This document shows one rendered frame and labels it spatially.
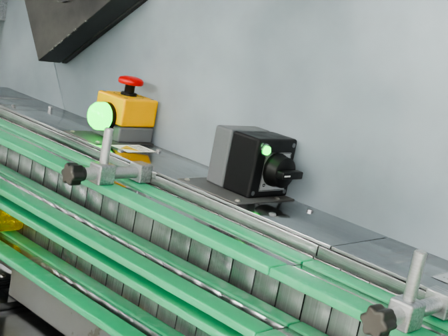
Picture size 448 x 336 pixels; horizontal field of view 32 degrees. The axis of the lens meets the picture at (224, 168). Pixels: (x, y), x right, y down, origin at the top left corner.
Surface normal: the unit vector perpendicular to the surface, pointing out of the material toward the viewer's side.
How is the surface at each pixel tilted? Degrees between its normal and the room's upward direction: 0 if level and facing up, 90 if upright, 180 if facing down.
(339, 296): 90
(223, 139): 0
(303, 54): 0
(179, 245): 0
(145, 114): 90
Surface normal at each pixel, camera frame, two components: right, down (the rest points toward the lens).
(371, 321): -0.69, 0.02
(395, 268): 0.18, -0.96
